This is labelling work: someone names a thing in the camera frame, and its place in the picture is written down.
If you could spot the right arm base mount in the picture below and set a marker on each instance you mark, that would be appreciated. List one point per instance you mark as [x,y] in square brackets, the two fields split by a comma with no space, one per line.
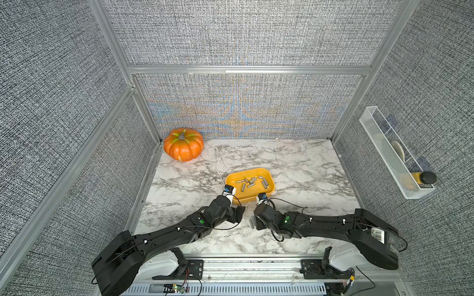
[321,269]

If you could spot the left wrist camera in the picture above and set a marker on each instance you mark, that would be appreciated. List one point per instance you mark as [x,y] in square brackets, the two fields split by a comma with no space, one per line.
[229,192]

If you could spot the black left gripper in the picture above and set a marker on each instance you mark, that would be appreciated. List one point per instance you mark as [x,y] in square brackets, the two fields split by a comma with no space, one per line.
[236,213]

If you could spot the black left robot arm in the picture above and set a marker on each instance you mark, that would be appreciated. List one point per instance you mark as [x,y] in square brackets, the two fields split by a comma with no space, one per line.
[117,265]

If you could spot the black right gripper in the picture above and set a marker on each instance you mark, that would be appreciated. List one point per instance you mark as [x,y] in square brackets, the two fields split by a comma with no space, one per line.
[257,225]

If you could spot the orange decorative pumpkin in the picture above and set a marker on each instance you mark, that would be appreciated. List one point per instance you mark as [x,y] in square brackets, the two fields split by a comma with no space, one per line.
[184,144]

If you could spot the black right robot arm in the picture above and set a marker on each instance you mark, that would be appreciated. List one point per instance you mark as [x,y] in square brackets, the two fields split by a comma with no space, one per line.
[375,239]

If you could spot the yellow plastic storage box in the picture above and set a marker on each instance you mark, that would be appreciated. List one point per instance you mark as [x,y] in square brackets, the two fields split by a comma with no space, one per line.
[252,190]

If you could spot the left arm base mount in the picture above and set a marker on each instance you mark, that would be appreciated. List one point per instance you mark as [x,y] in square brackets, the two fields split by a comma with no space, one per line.
[174,265]

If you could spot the round beige brush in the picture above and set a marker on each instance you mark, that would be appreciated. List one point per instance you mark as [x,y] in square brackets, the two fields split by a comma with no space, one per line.
[399,150]

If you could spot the yellow bottle black cap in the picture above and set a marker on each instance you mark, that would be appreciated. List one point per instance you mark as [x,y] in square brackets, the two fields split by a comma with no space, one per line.
[424,177]

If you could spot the clear wall-mounted shelf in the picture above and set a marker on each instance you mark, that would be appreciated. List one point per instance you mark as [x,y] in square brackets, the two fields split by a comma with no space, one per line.
[381,133]

